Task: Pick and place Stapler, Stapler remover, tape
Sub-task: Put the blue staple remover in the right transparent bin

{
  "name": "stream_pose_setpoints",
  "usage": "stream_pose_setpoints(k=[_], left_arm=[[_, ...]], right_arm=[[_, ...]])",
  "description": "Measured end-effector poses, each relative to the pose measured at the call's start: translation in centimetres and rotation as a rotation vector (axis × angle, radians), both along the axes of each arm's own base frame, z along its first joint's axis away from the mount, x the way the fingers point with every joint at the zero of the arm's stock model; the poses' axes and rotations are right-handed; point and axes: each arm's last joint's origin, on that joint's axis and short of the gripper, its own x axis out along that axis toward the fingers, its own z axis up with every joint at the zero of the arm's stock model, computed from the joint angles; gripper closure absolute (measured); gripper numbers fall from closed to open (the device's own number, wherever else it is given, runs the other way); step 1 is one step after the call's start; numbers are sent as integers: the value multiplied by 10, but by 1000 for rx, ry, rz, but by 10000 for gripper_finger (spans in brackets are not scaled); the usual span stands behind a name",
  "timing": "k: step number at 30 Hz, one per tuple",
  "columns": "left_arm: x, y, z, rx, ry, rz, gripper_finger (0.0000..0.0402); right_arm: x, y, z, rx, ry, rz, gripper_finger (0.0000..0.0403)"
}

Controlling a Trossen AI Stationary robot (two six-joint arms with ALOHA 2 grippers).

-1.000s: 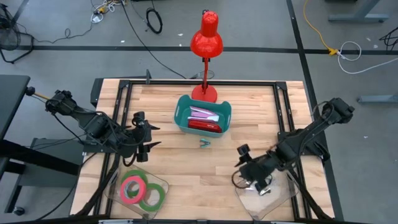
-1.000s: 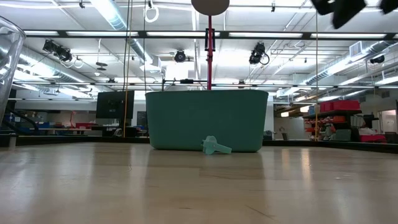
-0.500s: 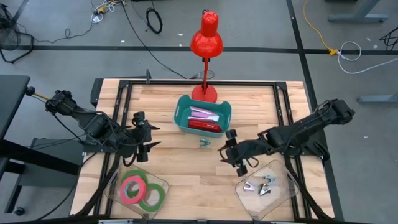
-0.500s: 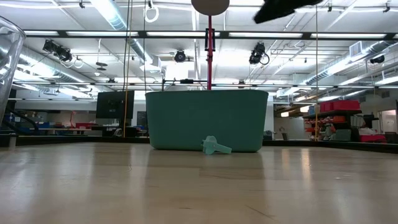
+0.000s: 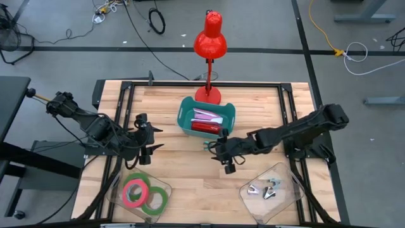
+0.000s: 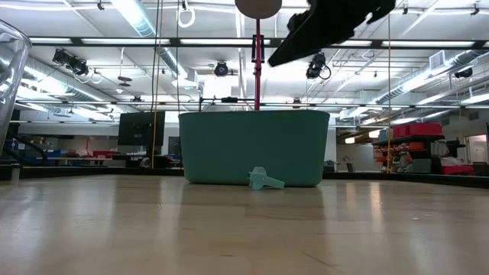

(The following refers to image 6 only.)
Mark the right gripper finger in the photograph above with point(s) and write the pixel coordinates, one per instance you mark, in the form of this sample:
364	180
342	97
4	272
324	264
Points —
305	44

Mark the teal staple remover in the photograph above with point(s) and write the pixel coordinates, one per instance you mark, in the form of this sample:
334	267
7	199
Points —
260	178

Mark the red desk lamp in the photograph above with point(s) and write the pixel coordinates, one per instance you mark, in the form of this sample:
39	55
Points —
258	84

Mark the black crossbar stand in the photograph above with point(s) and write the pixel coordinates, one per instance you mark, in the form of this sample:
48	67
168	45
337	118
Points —
229	100

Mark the teal plastic bin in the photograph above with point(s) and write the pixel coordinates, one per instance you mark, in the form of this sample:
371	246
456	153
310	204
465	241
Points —
229	145

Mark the red storage bins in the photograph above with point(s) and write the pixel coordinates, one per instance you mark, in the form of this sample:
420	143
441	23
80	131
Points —
418	130

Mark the black storage shelf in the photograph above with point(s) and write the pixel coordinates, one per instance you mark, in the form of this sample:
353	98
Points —
409	138

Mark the black monitor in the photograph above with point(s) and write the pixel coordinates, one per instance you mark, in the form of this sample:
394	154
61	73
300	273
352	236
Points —
141	128

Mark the clear plastic container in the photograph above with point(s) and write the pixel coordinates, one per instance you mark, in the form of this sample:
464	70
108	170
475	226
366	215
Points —
13	57

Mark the black aluminium rig frame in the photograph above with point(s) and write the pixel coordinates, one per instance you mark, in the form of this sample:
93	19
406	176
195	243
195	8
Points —
76	172

